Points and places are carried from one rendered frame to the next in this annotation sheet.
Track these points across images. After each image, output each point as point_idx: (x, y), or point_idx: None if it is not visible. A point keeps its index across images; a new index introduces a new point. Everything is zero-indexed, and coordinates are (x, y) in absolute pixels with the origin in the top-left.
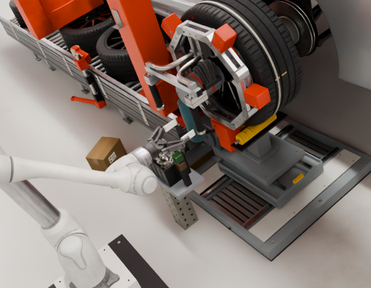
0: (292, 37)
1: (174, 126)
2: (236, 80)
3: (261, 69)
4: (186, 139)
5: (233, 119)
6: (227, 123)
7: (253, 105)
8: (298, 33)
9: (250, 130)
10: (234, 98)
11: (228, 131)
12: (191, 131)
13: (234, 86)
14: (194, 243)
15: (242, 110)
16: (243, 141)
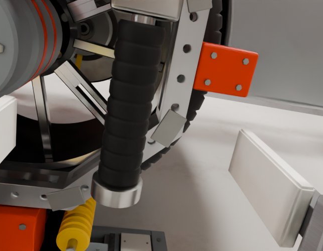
0: (110, 33)
1: (4, 157)
2: (198, 0)
3: (221, 1)
4: (316, 190)
5: (60, 179)
6: (50, 193)
7: (229, 86)
8: (112, 32)
9: (87, 207)
10: (43, 125)
11: (37, 224)
12: (256, 136)
13: (46, 91)
14: None
15: (164, 119)
16: (89, 239)
